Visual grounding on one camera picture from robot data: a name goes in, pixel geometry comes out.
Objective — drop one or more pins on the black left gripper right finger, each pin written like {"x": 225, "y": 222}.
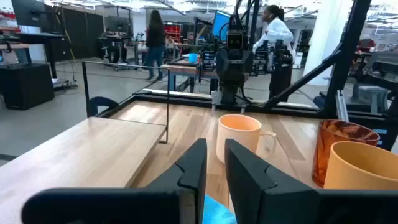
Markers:
{"x": 248, "y": 180}

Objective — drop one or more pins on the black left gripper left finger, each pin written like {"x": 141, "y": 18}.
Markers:
{"x": 186, "y": 174}

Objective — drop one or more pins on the peach ceramic mug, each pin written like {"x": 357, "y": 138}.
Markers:
{"x": 239, "y": 140}

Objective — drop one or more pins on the red faceted glass tumbler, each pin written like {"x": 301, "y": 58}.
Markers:
{"x": 326, "y": 146}

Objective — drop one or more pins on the yellow plastic cup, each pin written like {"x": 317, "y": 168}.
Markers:
{"x": 357, "y": 171}

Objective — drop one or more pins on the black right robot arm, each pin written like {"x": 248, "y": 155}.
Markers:
{"x": 230, "y": 95}

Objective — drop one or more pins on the blue cup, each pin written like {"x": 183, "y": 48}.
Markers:
{"x": 193, "y": 58}

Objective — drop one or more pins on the monitor with blue screen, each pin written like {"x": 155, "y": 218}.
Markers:
{"x": 220, "y": 23}

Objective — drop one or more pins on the wooden work table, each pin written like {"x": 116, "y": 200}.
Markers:
{"x": 186, "y": 69}

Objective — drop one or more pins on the blue microfibre cloth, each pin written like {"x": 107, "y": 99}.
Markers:
{"x": 214, "y": 214}

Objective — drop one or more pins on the person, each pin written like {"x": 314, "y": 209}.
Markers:
{"x": 278, "y": 32}
{"x": 155, "y": 40}

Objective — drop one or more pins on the red tool cabinet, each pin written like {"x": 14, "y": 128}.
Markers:
{"x": 172, "y": 31}

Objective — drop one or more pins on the dark chair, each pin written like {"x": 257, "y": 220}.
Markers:
{"x": 99, "y": 104}

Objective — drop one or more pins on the black cabinet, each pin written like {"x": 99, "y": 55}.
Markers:
{"x": 26, "y": 85}

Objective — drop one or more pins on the black standing desk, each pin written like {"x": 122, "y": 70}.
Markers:
{"x": 37, "y": 36}

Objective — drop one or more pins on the black monitor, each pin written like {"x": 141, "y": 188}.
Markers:
{"x": 28, "y": 12}

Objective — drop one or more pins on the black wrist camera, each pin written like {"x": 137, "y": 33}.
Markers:
{"x": 235, "y": 40}

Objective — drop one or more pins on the black metal table frame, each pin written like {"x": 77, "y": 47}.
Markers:
{"x": 343, "y": 62}

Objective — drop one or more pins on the silver aluminium bracket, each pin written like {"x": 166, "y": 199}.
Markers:
{"x": 341, "y": 107}

